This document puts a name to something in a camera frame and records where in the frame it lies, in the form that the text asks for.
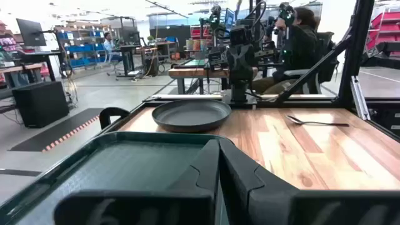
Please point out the black hook clamp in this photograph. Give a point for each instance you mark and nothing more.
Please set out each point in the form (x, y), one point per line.
(112, 109)

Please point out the black box cabinet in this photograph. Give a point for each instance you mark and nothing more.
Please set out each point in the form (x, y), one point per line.
(40, 104)

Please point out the dark grey round plate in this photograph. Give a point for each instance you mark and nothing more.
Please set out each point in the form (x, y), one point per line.
(190, 117)

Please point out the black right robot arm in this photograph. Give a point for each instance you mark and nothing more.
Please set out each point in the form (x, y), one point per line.
(240, 92)

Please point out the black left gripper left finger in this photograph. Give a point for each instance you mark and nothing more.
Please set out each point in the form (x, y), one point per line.
(140, 206)

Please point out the red shelf rack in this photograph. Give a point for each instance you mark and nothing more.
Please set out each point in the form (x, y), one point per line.
(384, 28)

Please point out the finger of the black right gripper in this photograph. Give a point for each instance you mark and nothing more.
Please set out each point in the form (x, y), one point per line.
(247, 64)
(234, 64)

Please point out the black standing desk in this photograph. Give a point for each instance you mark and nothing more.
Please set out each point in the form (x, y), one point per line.
(128, 57)

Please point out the wood top desk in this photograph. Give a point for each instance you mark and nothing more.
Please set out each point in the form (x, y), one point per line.
(197, 72)

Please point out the silver aluminium bracket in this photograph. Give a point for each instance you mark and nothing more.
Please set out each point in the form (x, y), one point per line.
(359, 97)

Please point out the shelf with blue bins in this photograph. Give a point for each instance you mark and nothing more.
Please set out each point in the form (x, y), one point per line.
(82, 50)

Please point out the person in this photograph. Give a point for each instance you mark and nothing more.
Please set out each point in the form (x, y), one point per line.
(109, 45)
(301, 43)
(7, 40)

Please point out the black computer monitor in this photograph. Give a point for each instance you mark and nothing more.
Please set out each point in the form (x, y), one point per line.
(31, 32)

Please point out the dark metal spoon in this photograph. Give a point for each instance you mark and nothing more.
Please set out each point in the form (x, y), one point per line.
(295, 120)

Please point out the black office chair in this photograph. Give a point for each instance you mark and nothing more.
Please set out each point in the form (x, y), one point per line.
(326, 56)

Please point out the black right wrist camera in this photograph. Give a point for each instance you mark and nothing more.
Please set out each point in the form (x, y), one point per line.
(240, 36)

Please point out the black aluminium table frame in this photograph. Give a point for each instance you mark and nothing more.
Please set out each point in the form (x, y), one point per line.
(356, 47)

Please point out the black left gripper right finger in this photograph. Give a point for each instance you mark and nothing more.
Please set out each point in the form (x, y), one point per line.
(281, 206)

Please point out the dark green plastic tray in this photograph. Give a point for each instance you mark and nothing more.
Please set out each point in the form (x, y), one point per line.
(125, 162)

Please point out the black mat orange striped edge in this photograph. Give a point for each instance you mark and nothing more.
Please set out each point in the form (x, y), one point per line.
(56, 131)

